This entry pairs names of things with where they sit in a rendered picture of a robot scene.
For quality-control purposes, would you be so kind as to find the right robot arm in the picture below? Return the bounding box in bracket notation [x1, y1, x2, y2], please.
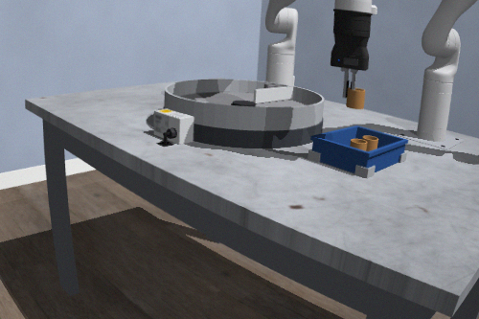
[265, 0, 298, 85]

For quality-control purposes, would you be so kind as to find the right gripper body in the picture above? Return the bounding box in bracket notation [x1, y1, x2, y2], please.
[331, 0, 377, 71]

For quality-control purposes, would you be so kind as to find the blue open-top crate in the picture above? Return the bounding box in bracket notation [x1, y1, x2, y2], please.
[310, 125, 408, 173]

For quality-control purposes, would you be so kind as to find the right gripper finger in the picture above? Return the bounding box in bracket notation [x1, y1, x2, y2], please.
[351, 69, 359, 90]
[341, 68, 350, 98]

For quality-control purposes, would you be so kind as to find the bronze bushing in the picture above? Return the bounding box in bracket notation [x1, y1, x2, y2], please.
[362, 136, 378, 151]
[346, 88, 365, 109]
[350, 139, 367, 150]

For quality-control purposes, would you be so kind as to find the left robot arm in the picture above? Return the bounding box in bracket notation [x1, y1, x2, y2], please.
[417, 0, 477, 142]

